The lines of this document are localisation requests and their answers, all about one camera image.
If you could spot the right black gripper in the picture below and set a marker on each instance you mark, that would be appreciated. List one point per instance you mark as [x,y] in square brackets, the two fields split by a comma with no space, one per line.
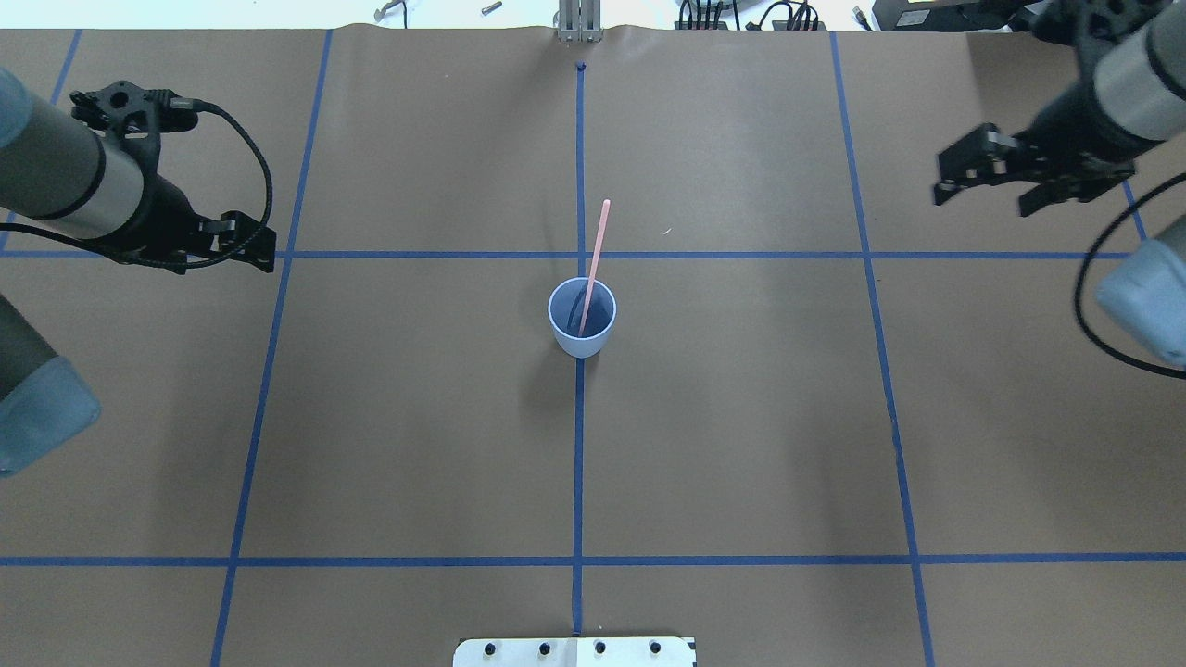
[1073,123]

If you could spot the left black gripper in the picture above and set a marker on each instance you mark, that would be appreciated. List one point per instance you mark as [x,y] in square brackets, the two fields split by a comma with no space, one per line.
[165,211]

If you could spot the light blue cup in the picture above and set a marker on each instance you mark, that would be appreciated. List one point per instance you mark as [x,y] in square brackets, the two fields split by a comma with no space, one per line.
[563,311]

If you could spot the pink chopstick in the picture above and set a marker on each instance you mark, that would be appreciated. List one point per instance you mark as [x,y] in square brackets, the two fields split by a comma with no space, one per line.
[605,213]

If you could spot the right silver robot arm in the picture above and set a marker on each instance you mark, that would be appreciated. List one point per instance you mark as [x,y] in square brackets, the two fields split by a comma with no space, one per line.
[1129,99]

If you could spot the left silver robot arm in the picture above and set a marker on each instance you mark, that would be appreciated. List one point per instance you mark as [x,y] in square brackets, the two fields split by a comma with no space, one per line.
[89,178]

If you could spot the black power strip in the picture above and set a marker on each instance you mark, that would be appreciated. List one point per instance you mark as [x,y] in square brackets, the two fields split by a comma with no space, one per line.
[749,16]

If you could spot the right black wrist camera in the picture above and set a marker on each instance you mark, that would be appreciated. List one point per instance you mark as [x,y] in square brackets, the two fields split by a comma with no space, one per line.
[1086,22]

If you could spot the aluminium frame post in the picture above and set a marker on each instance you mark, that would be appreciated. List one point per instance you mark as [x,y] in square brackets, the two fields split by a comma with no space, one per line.
[579,21]

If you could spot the white camera stand column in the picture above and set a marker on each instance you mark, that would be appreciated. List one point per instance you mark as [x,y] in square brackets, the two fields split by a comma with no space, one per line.
[630,650]

